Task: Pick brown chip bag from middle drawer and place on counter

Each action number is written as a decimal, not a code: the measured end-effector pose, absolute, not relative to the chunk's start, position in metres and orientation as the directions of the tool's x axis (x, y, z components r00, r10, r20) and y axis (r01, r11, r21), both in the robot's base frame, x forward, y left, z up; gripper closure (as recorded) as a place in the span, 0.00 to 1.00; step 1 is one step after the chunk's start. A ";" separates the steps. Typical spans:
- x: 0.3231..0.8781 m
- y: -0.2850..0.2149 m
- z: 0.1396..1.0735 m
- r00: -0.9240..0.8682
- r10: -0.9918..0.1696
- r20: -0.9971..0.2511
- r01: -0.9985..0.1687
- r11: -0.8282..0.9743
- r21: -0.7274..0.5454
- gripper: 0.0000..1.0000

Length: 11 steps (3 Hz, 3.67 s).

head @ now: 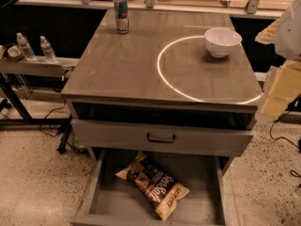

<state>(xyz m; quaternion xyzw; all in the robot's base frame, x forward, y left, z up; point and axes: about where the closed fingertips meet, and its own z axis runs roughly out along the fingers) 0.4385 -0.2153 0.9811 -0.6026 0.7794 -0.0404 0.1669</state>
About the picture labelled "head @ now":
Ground black floor cable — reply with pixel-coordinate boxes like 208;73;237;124
38;101;69;137
269;101;301;150

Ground grey drawer cabinet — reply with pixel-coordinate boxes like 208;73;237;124
60;8;264;226

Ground blue silver drink can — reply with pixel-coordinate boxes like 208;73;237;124
113;0;129;34

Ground left clear water bottle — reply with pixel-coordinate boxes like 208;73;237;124
17;32;36;61

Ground right clear water bottle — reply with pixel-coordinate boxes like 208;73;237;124
40;36;57;63

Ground brown chip bag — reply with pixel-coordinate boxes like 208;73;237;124
116;151;190;221

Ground clear water bottle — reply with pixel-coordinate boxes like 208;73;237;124
40;36;57;63
17;32;36;61

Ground white ceramic bowl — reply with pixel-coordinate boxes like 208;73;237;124
204;27;242;57

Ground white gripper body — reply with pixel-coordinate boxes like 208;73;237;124
275;0;301;60

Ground black drawer handle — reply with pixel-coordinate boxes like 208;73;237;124
146;133;176;144

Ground grey side bench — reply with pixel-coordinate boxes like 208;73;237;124
0;56;79;77

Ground black floor cable left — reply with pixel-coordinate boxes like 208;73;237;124
38;101;69;137

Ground closed upper drawer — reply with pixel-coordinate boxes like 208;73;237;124
71;119;253;157

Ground black floor cable right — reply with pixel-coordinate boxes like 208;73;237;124
269;101;301;150

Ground small brown bowl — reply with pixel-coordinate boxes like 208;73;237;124
0;43;24;62

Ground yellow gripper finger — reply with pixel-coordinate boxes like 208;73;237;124
255;19;279;45
261;60;301;119

